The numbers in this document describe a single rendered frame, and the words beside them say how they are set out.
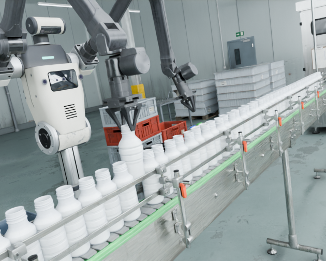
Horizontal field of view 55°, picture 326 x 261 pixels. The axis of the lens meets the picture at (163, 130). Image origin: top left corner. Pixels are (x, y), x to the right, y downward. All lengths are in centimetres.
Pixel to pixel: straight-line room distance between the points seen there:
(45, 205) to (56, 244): 9
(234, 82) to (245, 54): 420
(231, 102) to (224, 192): 650
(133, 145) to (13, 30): 64
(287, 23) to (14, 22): 1047
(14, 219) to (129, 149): 34
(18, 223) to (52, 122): 78
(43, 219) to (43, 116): 79
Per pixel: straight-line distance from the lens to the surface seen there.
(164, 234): 98
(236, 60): 1186
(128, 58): 82
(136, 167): 89
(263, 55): 1155
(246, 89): 754
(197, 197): 111
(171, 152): 102
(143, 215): 92
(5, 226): 135
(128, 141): 87
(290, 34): 1128
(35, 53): 150
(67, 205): 76
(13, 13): 123
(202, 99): 818
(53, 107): 142
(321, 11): 548
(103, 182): 83
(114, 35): 86
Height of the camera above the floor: 139
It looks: 10 degrees down
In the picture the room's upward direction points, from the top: 9 degrees counter-clockwise
